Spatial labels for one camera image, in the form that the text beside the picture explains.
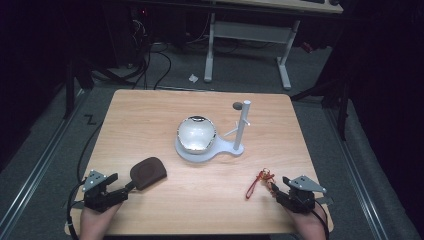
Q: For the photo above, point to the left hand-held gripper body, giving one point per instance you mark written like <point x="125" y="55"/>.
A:
<point x="98" y="200"/>

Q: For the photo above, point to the grey tape strip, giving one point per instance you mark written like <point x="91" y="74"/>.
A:
<point x="74" y="205"/>
<point x="325" y="201"/>

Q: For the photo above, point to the person's right hand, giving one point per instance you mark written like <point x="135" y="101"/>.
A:
<point x="310" y="225"/>

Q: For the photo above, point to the person's left hand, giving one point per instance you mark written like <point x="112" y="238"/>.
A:
<point x="98" y="223"/>

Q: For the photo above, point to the white-framed wooden desk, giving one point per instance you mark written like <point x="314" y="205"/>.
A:
<point x="250" y="31"/>

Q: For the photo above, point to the dark round disc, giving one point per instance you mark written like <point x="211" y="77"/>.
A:
<point x="237" y="106"/>

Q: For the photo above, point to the brown leather pouch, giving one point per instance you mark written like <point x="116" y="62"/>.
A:
<point x="148" y="172"/>

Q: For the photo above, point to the white paper scrap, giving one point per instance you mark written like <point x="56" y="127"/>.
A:
<point x="193" y="78"/>

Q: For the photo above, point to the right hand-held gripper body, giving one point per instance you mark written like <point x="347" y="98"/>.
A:
<point x="300" y="198"/>

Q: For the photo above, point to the metal floor rail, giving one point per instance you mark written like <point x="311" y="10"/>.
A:
<point x="40" y="160"/>
<point x="356" y="173"/>

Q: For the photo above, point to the clear glass ball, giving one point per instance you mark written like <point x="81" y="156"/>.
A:
<point x="196" y="135"/>

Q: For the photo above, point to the black computer tower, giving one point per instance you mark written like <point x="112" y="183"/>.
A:
<point x="128" y="33"/>

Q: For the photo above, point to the black metal stand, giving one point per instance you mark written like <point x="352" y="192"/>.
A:
<point x="343" y="100"/>
<point x="70" y="90"/>

